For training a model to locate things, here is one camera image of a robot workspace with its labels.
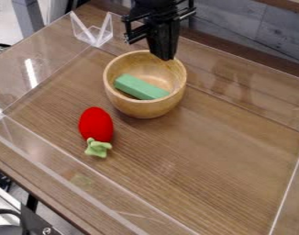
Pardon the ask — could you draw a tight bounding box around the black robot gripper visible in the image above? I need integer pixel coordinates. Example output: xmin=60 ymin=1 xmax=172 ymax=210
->
xmin=121 ymin=0 xmax=196 ymax=61

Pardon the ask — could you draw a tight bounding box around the light brown wooden bowl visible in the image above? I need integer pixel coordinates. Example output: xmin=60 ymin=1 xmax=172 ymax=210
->
xmin=103 ymin=50 xmax=187 ymax=118

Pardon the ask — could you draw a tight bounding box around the green rectangular block stick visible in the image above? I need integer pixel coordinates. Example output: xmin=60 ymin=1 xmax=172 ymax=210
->
xmin=113 ymin=73 xmax=169 ymax=100

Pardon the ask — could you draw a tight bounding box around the grey cabinet leg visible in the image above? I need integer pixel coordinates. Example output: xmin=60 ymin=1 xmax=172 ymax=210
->
xmin=11 ymin=0 xmax=44 ymax=38

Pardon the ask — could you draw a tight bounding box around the red plush strawberry toy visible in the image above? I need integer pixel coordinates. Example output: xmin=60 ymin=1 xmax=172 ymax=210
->
xmin=79 ymin=106 xmax=113 ymax=158

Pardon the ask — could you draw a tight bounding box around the clear acrylic enclosure wall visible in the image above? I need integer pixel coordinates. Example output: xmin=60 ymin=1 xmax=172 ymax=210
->
xmin=0 ymin=7 xmax=299 ymax=235

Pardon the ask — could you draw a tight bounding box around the black table clamp mount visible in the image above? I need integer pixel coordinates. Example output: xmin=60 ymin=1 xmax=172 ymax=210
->
xmin=21 ymin=205 xmax=63 ymax=235

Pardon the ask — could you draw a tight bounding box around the black cable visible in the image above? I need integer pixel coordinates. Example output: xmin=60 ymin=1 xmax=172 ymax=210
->
xmin=0 ymin=208 xmax=27 ymax=235

